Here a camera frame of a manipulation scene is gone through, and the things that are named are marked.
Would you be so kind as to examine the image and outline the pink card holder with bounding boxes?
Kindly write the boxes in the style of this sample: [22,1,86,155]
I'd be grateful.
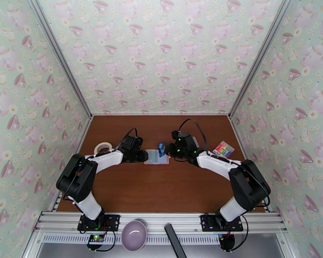
[144,149,171,166]

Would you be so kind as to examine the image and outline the cream masking tape roll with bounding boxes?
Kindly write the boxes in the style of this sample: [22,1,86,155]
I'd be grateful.
[93,142,114,155]

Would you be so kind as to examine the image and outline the multicoloured sticky notes pack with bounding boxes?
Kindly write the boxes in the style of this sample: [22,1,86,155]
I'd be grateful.
[212,141,235,159]

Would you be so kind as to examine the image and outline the purple bowl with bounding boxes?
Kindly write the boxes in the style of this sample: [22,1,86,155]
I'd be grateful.
[121,219,148,252]

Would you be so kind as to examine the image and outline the perforated metal strip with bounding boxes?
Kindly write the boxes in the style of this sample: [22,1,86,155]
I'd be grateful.
[41,233,221,246]

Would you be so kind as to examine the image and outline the black flat bar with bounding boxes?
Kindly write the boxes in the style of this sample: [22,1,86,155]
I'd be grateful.
[164,224,188,258]

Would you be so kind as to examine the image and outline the green lit circuit board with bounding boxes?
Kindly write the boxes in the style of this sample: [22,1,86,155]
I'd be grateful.
[88,234,105,245]

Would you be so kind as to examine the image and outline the black round electronics puck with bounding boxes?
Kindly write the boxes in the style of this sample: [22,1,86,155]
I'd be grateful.
[218,233,235,252]

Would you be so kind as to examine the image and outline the aluminium frame rail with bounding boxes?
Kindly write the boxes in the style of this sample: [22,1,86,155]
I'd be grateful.
[33,211,289,234]

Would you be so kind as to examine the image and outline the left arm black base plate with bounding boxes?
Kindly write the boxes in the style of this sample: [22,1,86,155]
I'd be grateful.
[77,214,121,232]

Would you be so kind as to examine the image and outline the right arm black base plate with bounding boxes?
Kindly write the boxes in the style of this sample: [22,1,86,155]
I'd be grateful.
[200,213,244,232]

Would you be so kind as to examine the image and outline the black base cable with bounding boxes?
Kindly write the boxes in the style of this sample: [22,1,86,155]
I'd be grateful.
[230,215,249,251]
[96,230,116,252]

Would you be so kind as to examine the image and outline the aluminium corner post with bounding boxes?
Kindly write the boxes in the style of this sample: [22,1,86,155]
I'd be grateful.
[228,0,297,120]
[25,0,94,119]

